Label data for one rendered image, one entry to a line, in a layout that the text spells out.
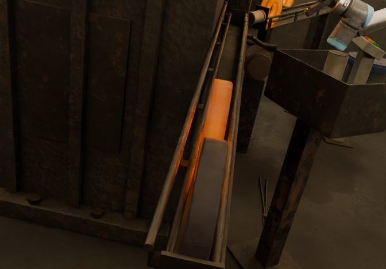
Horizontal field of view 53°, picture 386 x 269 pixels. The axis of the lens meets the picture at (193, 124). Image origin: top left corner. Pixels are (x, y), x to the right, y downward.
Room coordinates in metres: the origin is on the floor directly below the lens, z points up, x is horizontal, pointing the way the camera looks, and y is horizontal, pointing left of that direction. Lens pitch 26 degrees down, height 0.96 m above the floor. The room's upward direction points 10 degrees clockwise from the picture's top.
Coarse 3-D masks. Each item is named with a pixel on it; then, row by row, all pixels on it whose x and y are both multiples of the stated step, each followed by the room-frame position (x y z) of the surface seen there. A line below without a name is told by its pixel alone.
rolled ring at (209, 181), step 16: (208, 144) 0.42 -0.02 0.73; (224, 144) 0.43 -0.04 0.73; (208, 160) 0.39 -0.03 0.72; (224, 160) 0.39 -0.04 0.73; (208, 176) 0.37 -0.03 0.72; (224, 176) 0.38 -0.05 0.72; (192, 192) 0.36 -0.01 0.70; (208, 192) 0.36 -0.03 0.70; (192, 208) 0.34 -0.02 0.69; (208, 208) 0.34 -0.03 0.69; (192, 224) 0.33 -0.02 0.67; (208, 224) 0.34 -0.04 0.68; (192, 240) 0.33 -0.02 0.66; (208, 240) 0.33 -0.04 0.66; (192, 256) 0.33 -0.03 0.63; (208, 256) 0.33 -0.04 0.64
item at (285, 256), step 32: (288, 64) 0.99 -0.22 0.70; (320, 64) 1.14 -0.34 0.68; (288, 96) 0.96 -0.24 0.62; (320, 96) 0.88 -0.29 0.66; (352, 96) 0.84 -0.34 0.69; (384, 96) 0.90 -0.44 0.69; (320, 128) 0.85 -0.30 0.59; (352, 128) 0.86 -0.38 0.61; (384, 128) 0.93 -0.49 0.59; (288, 160) 1.00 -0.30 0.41; (288, 192) 0.97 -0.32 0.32; (288, 224) 0.99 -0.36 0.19; (256, 256) 1.01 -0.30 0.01; (288, 256) 1.05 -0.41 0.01
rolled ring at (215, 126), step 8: (216, 80) 0.61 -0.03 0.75; (224, 80) 0.62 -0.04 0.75; (216, 88) 0.58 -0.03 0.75; (224, 88) 0.58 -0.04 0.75; (232, 88) 0.59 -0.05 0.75; (216, 96) 0.56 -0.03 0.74; (224, 96) 0.56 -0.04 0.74; (216, 104) 0.55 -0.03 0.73; (224, 104) 0.55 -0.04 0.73; (208, 112) 0.54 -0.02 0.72; (216, 112) 0.54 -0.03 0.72; (224, 112) 0.54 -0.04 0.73; (208, 120) 0.53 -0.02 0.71; (216, 120) 0.53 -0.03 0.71; (224, 120) 0.53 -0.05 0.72; (208, 128) 0.52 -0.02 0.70; (216, 128) 0.52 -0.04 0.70; (224, 128) 0.52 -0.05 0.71; (208, 136) 0.52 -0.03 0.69; (216, 136) 0.52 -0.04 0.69; (200, 144) 0.52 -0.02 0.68
